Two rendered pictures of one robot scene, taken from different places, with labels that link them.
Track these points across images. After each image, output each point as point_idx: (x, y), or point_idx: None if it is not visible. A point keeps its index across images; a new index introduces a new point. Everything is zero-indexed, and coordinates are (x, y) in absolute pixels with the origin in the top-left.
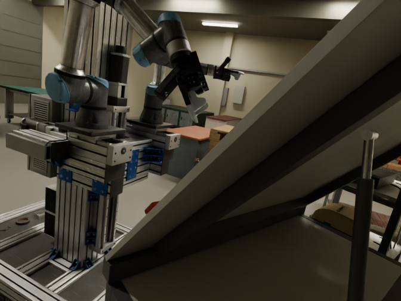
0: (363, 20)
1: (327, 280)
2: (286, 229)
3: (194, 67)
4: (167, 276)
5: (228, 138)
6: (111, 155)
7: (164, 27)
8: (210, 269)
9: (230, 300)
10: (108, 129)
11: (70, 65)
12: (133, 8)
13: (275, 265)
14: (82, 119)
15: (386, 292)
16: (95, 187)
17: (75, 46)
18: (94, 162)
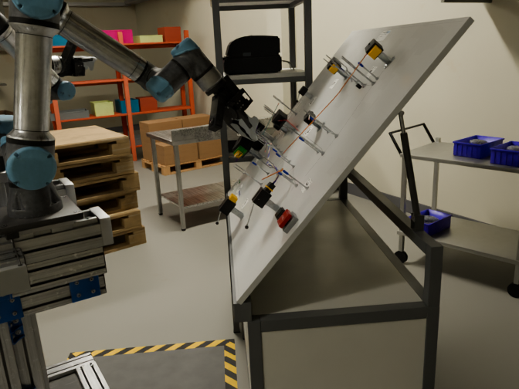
0: (426, 79)
1: (322, 231)
2: None
3: (239, 91)
4: (264, 292)
5: (375, 136)
6: (110, 229)
7: (194, 57)
8: (272, 272)
9: (310, 273)
10: (67, 203)
11: (45, 128)
12: (89, 27)
13: (291, 244)
14: (42, 204)
15: (347, 218)
16: (79, 293)
17: (48, 99)
18: (82, 253)
